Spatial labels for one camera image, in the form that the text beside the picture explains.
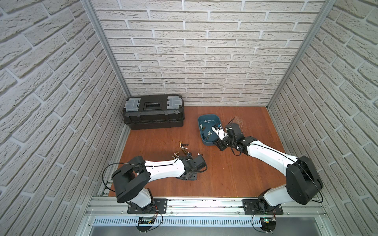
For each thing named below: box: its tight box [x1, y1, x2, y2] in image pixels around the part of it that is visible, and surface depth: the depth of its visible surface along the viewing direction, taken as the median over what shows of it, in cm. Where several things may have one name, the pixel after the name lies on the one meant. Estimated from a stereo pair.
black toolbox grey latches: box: [123, 94, 185, 130], surface depth 97 cm
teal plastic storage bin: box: [197, 114, 221, 147], surface depth 108 cm
